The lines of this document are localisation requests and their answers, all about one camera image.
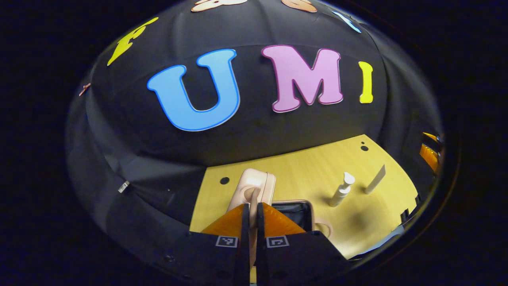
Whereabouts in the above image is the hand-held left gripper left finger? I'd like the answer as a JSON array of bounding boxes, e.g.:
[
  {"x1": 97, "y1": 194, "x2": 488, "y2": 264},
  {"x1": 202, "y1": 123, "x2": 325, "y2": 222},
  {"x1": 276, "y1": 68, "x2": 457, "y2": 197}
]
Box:
[{"x1": 159, "y1": 203, "x2": 251, "y2": 286}]

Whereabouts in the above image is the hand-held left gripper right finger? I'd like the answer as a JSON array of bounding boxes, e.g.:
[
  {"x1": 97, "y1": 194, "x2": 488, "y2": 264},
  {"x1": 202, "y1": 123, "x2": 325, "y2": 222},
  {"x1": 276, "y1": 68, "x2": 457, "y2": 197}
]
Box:
[{"x1": 256, "y1": 202, "x2": 350, "y2": 286}]

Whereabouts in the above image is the pink suitcase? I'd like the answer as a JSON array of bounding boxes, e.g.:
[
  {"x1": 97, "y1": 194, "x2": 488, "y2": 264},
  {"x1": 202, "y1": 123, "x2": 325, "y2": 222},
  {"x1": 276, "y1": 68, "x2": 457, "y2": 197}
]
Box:
[{"x1": 226, "y1": 168, "x2": 335, "y2": 240}]

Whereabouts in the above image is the white squeeze tube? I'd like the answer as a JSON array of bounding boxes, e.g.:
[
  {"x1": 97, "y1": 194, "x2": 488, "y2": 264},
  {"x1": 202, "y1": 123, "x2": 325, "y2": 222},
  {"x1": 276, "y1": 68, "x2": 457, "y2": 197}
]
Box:
[{"x1": 364, "y1": 164, "x2": 386, "y2": 195}]

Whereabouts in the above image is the white pump bottle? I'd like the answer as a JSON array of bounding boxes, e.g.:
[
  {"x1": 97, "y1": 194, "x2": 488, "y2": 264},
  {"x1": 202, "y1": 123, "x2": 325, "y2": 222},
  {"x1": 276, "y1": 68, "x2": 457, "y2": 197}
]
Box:
[{"x1": 329, "y1": 172, "x2": 356, "y2": 208}]

